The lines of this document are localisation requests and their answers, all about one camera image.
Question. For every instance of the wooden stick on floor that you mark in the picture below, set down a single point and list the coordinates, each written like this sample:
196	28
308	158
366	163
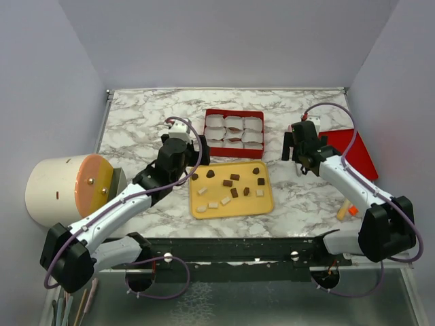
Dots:
80	308

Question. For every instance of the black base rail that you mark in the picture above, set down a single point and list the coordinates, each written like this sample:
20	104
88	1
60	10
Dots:
247	259

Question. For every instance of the yellow tray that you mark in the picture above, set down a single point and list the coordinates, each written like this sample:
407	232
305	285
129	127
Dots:
241	206

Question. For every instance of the white chocolate left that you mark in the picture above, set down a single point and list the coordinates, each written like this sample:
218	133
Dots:
202	191

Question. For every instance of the pink stick on floor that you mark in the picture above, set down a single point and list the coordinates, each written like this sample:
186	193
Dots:
91	294

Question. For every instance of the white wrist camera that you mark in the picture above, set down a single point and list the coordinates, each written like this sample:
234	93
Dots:
180	130
316	121

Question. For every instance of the red box lid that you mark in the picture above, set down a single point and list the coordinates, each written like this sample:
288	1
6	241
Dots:
358	156

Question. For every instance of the red chocolate box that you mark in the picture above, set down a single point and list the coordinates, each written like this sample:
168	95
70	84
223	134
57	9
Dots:
235	134

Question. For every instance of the dark heart chocolate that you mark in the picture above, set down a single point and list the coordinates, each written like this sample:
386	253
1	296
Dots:
210	174

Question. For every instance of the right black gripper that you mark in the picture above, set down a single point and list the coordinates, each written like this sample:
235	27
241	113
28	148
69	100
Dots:
289	142

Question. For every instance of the yellow stick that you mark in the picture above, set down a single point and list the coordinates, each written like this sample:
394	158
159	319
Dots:
343	210

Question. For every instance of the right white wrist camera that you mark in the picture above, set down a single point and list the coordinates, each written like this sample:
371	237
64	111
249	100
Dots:
316	121

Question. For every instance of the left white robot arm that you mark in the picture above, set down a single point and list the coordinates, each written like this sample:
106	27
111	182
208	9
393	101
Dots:
73	254

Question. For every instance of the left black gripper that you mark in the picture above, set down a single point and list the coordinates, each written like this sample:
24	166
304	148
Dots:
205	151

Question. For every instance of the pink silicone tongs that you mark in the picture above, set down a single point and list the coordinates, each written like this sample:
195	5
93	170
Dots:
300	169

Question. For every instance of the grey sticks on floor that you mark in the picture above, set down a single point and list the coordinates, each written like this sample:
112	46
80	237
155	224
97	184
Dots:
61	309

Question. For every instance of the white chocolate centre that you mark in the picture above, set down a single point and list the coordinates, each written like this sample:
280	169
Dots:
225	201

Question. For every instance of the orange highlighter marker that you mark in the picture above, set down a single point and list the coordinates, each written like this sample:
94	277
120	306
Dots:
353	210

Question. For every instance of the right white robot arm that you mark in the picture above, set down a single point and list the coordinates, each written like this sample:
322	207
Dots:
387	224

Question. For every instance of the brown bar chocolate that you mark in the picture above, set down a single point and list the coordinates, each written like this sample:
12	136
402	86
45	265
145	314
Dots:
234	192

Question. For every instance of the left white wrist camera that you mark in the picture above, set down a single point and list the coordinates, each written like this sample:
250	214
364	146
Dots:
180	130

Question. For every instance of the white cylinder with orange disc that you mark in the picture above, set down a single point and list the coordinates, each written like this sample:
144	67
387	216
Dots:
65	190

